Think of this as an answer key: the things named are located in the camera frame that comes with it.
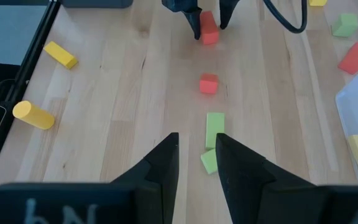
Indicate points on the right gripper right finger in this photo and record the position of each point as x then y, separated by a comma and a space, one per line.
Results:
247, 186

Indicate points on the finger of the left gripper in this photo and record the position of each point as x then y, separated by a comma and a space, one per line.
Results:
195, 20
225, 11

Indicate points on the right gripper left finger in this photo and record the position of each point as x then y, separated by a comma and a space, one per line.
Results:
160, 174

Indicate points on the long red block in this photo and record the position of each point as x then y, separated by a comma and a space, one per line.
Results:
209, 29

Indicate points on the small green block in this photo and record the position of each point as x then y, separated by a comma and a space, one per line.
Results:
209, 161

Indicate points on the long green block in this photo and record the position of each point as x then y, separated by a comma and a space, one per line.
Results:
214, 129

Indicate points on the red triangular block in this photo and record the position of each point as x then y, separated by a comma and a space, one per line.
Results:
209, 85

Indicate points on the green cube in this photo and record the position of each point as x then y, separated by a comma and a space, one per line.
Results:
345, 25

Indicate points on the yellow cylinder block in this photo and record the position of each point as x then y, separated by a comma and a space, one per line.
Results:
34, 115

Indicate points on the dark grey plastic bin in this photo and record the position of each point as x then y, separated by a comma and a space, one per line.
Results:
98, 3

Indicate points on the yellow arch block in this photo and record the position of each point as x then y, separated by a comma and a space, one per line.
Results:
318, 2

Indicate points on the clear plastic bin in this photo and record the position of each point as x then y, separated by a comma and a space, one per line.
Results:
353, 102

